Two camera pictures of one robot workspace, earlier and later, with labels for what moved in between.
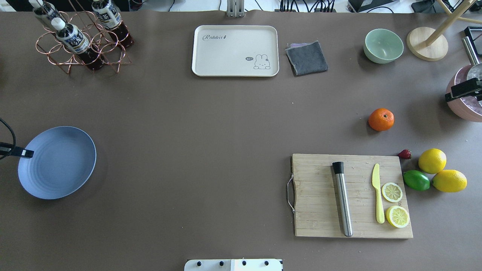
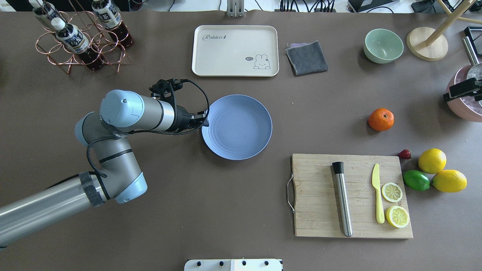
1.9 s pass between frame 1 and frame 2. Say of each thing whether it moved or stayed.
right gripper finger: stayed
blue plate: moved
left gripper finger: moved
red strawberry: stayed
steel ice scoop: stayed
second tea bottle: stayed
